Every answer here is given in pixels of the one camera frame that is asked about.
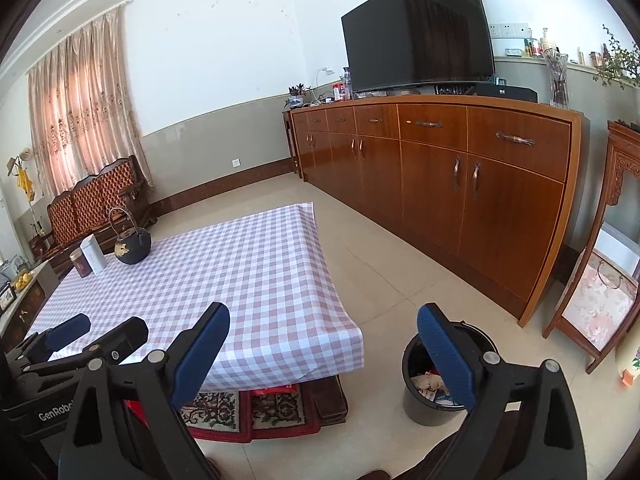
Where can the long wooden sideboard cabinet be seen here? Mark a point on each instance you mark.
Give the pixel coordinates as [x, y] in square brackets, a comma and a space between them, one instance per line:
[500, 210]

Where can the yellow hanging bag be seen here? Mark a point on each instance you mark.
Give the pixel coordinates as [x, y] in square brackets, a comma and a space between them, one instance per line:
[25, 180]

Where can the person's brown shoe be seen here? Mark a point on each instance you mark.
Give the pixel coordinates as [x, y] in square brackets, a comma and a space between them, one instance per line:
[372, 475]

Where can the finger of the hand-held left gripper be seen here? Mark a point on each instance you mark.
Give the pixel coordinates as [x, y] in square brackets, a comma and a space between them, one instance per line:
[65, 332]
[120, 340]

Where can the tufted wooden bench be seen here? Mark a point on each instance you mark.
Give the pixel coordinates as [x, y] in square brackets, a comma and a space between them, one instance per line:
[95, 200]

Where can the cream floral container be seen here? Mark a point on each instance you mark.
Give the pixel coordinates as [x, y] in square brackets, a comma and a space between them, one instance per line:
[629, 365]

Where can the black plastic bin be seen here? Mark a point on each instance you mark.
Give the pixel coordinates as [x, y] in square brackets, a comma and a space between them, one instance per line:
[425, 415]

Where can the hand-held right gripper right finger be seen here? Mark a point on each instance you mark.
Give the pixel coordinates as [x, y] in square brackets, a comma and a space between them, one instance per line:
[447, 360]

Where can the row of small bottles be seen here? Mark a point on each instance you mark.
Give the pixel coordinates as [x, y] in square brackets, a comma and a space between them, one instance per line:
[537, 47]

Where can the person's leg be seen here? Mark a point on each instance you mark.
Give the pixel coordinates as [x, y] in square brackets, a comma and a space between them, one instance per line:
[440, 455]

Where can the white tin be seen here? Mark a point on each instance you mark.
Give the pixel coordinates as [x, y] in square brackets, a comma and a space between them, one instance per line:
[94, 255]

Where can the clear glass vase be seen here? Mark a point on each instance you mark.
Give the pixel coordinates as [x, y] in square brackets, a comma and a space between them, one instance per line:
[556, 85]

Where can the checkered cloth table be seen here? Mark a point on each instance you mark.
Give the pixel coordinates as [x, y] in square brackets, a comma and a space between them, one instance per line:
[225, 270]

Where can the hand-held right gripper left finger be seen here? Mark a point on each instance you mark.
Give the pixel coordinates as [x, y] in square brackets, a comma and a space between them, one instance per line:
[200, 355]

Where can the brown tin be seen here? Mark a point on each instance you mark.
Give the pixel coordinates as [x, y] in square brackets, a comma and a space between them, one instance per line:
[79, 264]

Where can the glass jar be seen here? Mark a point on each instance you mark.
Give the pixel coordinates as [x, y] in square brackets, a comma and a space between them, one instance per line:
[346, 84]

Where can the green branch plant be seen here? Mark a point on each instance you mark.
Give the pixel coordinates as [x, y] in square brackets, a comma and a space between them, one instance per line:
[620, 65]

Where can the black iron teapot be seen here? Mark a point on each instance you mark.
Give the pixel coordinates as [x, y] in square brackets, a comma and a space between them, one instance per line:
[132, 247]

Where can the red patterned rug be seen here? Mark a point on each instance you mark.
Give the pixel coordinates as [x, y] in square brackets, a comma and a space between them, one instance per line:
[275, 410]

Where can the yellow fruits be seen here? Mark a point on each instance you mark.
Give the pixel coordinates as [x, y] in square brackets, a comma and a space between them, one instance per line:
[22, 280]

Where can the black flat television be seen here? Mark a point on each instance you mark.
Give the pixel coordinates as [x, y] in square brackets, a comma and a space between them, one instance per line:
[420, 30]

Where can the pink embroidered curtain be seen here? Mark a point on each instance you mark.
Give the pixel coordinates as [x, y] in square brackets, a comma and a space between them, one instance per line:
[80, 110]

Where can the wooden armchair floral cushion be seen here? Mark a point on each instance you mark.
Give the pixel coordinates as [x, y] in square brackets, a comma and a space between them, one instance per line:
[595, 305]

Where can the black soundbar box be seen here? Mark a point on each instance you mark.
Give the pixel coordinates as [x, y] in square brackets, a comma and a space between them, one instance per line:
[505, 92]

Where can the small potted plant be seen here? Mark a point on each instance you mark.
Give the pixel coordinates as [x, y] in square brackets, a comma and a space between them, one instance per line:
[297, 96]

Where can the dark side cabinet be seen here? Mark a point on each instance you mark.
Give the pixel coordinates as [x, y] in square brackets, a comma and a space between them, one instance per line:
[22, 310]

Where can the white wall charger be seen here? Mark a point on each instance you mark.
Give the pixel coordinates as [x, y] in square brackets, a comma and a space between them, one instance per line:
[327, 70]

